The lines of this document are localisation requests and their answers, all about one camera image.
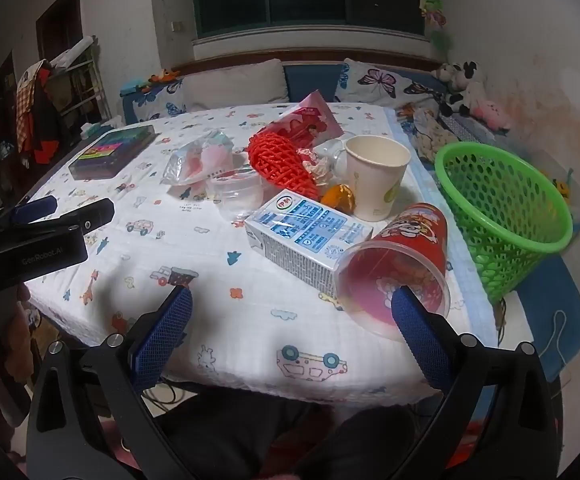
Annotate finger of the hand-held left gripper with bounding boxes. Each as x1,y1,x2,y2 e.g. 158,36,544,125
0,198,116,248
0,195,58,225

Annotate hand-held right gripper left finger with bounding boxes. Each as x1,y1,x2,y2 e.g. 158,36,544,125
26,285,205,480

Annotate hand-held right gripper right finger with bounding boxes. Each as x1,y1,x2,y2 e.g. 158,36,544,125
391,286,564,480

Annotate green plastic mesh basket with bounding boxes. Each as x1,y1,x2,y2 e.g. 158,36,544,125
434,141,574,306

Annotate clear round plastic container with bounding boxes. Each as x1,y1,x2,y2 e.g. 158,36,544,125
205,167,265,218

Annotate small orange fruit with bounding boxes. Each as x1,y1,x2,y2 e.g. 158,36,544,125
320,183,357,218

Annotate white paper cup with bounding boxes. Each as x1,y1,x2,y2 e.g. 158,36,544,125
344,135,412,222

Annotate white blue milk carton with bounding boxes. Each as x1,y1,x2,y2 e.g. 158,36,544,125
244,192,373,297

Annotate red foam fruit net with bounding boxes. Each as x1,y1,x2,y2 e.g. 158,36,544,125
247,127,323,200

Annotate dark box with colourful print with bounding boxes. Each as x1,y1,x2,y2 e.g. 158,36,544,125
68,125,157,182

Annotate teal tissue box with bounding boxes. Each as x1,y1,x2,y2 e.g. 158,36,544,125
80,115,123,141

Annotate hanging red checked clothes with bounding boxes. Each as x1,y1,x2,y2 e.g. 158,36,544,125
16,59,63,166

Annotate clear plastic bag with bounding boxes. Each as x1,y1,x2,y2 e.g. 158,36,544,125
162,130,235,196

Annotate small butterfly print pillow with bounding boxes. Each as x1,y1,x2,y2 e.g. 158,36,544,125
134,77,188,121

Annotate metal shelf rack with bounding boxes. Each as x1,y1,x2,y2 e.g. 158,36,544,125
50,35,108,126

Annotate blue floor mat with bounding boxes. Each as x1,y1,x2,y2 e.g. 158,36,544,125
515,255,580,381

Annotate orange plush toy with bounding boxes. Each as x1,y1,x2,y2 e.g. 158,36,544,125
147,67,183,86

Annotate dark wooden door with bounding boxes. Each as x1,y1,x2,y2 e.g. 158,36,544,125
36,0,81,68

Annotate plain white pillow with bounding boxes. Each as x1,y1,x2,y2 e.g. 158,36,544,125
180,58,287,111

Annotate patterned beige cloth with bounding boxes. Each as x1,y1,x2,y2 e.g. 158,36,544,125
412,107,458,163

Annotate pink plush toy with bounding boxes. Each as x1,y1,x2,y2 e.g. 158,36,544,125
472,97,513,131

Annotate pink snack packet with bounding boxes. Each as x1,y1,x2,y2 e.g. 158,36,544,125
270,90,345,161

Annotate black and white plush cow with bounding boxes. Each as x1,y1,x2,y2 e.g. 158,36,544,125
432,61,488,118

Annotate large butterfly print pillow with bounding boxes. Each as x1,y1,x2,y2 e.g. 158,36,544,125
335,58,451,111

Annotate blue headboard cushion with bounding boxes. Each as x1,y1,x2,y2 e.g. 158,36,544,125
284,62,345,103

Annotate colourful wall hanging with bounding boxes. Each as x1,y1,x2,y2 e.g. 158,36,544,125
420,0,453,56

